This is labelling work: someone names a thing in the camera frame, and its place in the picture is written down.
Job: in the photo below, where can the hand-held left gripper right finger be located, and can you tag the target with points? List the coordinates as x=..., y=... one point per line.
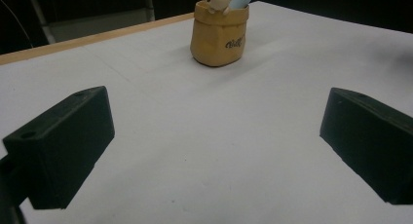
x=373, y=142

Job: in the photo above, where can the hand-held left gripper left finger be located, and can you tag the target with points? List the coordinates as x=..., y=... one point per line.
x=65, y=146

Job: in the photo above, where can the white table mat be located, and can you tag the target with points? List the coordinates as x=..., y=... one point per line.
x=211, y=136

